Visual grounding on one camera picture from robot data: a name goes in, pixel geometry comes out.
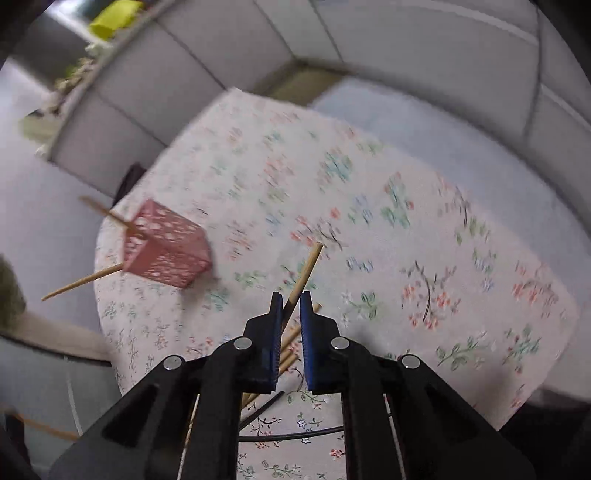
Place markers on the wooden chopstick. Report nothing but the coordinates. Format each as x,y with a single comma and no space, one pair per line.
309,270
291,334
249,399
104,210
78,285
287,353

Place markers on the cluster of small countertop things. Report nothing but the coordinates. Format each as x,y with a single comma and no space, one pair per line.
76,74

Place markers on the pink perforated utensil holder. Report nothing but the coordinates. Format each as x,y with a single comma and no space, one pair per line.
171,254

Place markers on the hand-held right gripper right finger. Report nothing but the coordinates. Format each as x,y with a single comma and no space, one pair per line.
308,341

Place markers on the beige pipe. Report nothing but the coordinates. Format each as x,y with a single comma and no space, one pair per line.
55,339

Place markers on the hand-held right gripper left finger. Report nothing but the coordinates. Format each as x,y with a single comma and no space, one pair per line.
276,332

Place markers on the black chopstick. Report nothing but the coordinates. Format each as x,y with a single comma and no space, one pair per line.
295,438
263,406

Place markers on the thin wooden stick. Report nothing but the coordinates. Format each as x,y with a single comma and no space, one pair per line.
51,430

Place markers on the floral tablecloth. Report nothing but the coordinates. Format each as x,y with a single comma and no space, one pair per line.
369,184

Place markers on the yellow container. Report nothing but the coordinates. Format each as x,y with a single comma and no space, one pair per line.
115,18

